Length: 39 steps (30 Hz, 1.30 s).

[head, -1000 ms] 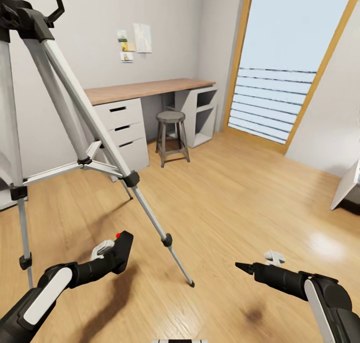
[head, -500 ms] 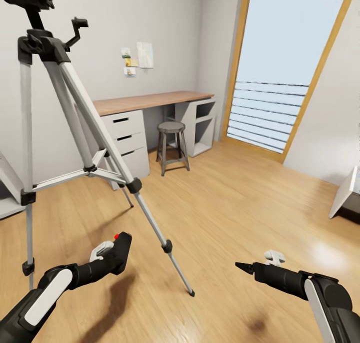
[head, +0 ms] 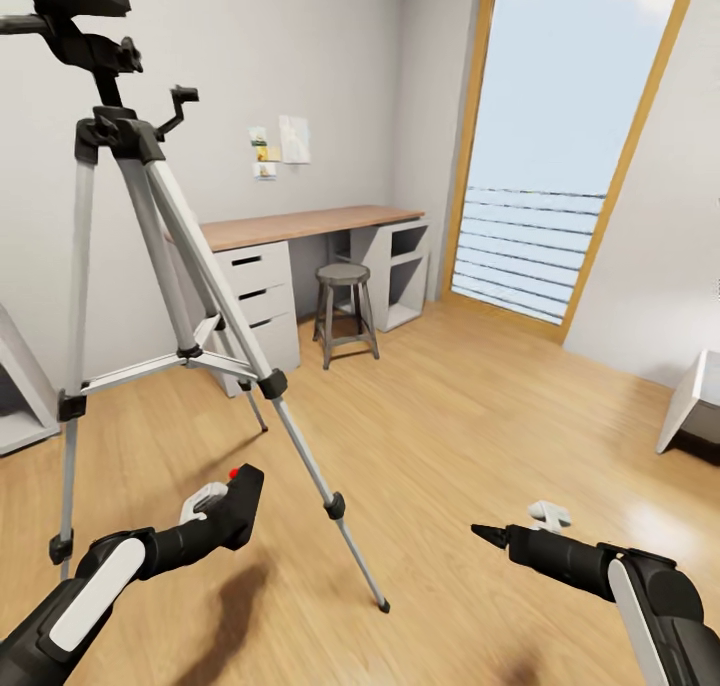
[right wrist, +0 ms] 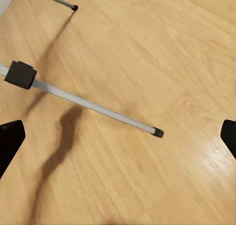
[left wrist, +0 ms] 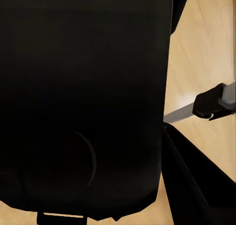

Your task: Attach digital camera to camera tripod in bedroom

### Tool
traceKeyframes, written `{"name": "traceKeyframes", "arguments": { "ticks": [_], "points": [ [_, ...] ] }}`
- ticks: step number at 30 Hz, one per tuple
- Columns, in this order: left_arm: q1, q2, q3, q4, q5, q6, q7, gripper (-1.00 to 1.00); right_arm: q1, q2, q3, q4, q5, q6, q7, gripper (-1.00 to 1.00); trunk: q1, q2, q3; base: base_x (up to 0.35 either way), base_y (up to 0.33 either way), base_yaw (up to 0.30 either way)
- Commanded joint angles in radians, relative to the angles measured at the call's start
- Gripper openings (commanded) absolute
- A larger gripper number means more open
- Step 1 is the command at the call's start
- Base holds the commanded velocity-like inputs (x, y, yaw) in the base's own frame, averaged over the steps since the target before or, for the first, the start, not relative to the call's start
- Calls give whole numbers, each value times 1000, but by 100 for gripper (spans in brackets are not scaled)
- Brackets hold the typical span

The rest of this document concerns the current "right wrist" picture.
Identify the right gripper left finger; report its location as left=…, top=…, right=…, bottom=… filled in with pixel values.
left=0, top=120, right=26, bottom=179

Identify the camera tripod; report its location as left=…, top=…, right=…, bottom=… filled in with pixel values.
left=0, top=0, right=164, bottom=138

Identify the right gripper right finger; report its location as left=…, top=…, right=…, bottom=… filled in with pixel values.
left=220, top=119, right=236, bottom=159

